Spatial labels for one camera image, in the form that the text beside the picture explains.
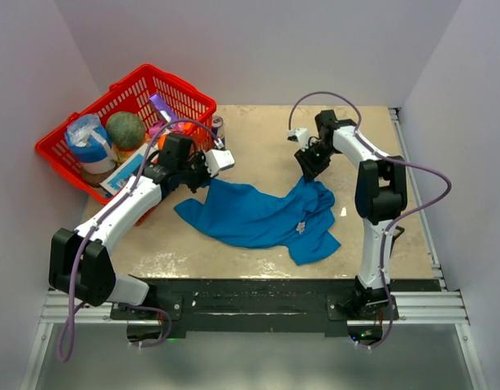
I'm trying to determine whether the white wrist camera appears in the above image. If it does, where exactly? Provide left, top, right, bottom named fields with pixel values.
left=205, top=149, right=235, bottom=177
left=287, top=128, right=311, bottom=150

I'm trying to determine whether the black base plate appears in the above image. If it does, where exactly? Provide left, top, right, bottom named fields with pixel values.
left=62, top=278, right=401, bottom=339

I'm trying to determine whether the pink packet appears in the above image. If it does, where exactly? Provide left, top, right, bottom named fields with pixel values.
left=146, top=121, right=168, bottom=141

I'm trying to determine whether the blue white flat box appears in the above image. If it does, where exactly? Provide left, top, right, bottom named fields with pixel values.
left=100, top=150, right=145, bottom=198

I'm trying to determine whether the blue garment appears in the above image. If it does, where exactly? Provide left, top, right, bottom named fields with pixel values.
left=174, top=178, right=341, bottom=266

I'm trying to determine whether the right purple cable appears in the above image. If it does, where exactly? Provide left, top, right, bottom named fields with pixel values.
left=287, top=90, right=453, bottom=350

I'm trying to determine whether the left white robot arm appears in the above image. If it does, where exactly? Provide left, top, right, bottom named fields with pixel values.
left=48, top=133, right=234, bottom=323

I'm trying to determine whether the purple box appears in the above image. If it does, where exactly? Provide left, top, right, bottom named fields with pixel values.
left=149, top=93, right=178, bottom=124

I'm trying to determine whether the blue white wrapped package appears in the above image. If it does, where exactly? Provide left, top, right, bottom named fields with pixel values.
left=64, top=114, right=115, bottom=175

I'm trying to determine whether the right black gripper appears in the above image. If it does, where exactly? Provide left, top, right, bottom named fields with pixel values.
left=295, top=142, right=337, bottom=183

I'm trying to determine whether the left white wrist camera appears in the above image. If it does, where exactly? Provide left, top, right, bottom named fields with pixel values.
left=205, top=149, right=235, bottom=177

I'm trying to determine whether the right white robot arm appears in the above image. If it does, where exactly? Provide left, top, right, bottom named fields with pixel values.
left=287, top=110, right=407, bottom=319

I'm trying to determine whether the green round melon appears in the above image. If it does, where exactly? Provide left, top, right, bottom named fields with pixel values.
left=105, top=111, right=146, bottom=151

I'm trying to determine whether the red plastic basket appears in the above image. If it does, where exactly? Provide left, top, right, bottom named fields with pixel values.
left=35, top=64, right=217, bottom=205

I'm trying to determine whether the blue red drink can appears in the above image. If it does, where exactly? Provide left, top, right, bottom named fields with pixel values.
left=211, top=115, right=226, bottom=150

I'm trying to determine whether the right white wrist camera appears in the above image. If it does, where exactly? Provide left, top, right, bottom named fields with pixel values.
left=287, top=128, right=311, bottom=150

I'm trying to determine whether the black square frame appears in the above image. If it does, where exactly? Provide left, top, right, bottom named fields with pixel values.
left=392, top=226, right=406, bottom=244

